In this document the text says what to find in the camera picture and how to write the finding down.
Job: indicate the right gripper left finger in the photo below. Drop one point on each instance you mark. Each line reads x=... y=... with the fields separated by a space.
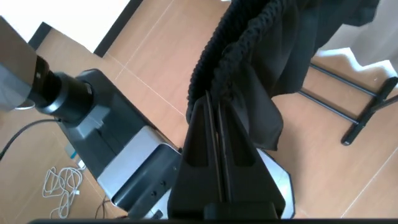
x=192 y=183

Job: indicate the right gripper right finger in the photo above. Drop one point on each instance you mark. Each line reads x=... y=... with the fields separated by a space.
x=252 y=183

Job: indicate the black shorts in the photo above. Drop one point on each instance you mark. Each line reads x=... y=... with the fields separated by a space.
x=280 y=56

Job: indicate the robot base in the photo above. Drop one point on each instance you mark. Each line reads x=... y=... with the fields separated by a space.
x=130 y=155

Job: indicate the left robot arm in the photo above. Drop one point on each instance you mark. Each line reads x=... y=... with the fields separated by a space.
x=68 y=96

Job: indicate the black clothes rack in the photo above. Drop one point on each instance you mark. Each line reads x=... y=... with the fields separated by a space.
x=370 y=107

